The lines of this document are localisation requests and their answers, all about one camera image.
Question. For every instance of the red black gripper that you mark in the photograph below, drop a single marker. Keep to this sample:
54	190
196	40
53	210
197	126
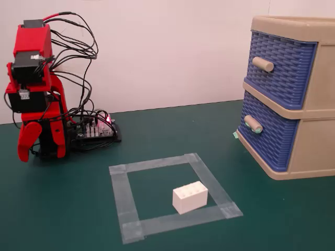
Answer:
46	138

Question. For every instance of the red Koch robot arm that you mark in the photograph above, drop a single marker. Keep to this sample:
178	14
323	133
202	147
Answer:
32	39

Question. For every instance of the beige plastic drawer cabinet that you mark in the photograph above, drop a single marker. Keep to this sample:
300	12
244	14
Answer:
314	130

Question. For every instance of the motor controller circuit board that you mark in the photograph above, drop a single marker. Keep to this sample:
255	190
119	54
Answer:
99	130

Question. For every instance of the translucent masking tape strip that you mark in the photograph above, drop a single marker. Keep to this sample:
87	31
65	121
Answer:
209	183
125	198
183	219
154	163

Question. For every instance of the white toy building brick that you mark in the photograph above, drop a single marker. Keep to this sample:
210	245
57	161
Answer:
189	200

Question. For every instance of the small green tape piece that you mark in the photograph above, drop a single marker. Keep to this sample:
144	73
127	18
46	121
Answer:
235	134

